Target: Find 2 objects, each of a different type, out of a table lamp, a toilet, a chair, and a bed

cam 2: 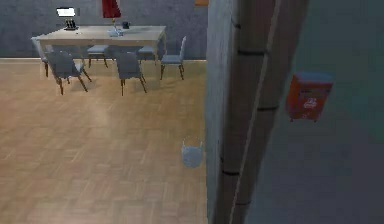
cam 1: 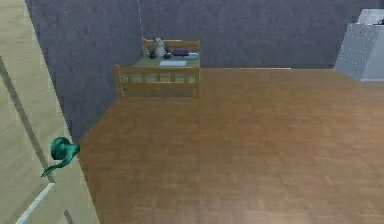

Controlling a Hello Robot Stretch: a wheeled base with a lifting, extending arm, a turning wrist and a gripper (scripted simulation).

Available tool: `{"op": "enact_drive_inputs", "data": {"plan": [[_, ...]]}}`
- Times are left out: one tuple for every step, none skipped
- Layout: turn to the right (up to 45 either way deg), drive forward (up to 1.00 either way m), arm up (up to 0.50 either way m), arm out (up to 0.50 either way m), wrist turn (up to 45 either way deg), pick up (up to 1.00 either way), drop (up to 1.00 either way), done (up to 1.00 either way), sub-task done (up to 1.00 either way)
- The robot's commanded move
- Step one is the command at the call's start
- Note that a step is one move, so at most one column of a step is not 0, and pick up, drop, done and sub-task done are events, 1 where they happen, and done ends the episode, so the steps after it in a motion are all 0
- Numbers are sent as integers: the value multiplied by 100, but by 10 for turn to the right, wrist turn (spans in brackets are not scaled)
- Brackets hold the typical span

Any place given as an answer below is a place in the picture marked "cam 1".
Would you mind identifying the green door handle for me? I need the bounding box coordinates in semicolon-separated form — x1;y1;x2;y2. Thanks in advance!
40;136;81;178

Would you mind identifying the wooden bed with green cover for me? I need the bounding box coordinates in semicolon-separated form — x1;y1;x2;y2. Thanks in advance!
113;38;202;100

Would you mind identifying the pale blue book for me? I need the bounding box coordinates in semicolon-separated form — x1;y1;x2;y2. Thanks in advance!
159;59;188;68

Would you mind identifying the white chest of drawers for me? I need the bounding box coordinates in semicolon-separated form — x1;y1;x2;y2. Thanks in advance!
333;8;384;83

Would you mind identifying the pale wooden room door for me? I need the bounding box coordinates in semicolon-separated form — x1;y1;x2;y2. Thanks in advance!
0;0;101;224

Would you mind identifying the white and black teddy bear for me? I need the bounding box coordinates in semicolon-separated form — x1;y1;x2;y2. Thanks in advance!
147;36;172;60

